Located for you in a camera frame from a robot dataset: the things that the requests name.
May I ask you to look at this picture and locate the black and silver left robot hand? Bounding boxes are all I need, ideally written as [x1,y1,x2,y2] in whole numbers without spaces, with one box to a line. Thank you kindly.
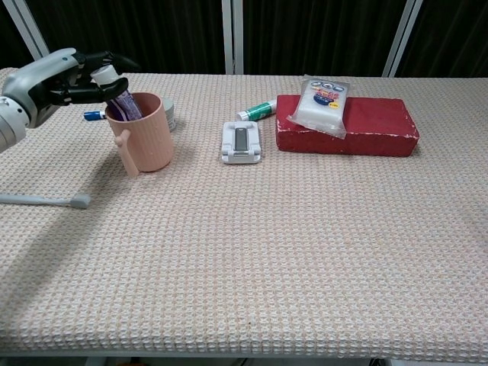
[2,47,140,129]

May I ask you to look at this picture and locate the purple toothpaste tube white cap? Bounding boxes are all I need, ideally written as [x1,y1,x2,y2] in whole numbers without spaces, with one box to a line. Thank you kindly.
[90,64,143,121]

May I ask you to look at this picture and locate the grey white toothbrush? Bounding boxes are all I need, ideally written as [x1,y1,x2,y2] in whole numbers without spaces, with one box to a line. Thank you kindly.
[0,193,92,210]

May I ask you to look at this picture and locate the pink ribbed plastic cup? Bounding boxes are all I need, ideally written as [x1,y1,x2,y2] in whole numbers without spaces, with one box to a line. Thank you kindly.
[104,92,175,178]

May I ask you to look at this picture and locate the grey round tin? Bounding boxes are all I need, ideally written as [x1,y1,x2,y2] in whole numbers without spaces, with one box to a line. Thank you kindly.
[164,98,178,133]

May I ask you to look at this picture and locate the black curtain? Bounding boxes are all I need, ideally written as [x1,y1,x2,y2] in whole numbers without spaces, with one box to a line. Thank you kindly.
[0,0,488,79]

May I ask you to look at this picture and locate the white folding phone stand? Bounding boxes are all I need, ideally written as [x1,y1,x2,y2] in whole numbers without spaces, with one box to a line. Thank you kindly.
[221,120,264,165]

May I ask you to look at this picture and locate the green white tube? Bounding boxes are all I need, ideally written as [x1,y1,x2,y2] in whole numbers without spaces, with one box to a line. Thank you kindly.
[236,98,278,122]

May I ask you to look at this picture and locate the beige waffle tablecloth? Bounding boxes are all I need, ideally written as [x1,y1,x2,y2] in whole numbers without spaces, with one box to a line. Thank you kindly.
[0,67,488,354]

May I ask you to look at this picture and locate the white sponge in plastic pack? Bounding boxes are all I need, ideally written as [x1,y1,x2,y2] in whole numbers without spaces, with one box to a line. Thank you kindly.
[286,75,353,140]

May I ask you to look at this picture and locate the red brick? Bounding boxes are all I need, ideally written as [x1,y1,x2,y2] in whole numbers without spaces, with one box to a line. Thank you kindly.
[275,94,421,158]

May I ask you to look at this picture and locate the white frame post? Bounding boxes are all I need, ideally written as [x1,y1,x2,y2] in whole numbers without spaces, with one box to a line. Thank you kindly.
[221,0,245,75]
[381,0,425,78]
[2,0,59,71]

